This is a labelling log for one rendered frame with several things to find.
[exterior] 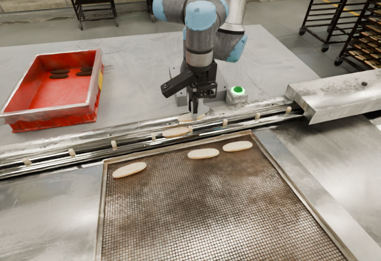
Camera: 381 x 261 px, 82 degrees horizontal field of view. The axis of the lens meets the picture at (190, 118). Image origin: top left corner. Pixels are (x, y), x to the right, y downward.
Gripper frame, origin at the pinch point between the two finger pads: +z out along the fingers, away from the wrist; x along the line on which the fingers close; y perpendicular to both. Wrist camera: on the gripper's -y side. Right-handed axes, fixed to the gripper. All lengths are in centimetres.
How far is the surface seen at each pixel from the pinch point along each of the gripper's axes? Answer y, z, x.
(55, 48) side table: -64, 12, 92
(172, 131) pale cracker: -7.1, 8.0, 0.8
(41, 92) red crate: -62, 12, 45
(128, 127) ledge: -22.4, 7.9, 7.0
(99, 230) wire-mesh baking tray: -30.0, 1.4, -31.3
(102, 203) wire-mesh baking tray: -29.9, 2.7, -24.1
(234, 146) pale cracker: 10.4, 3.1, -15.0
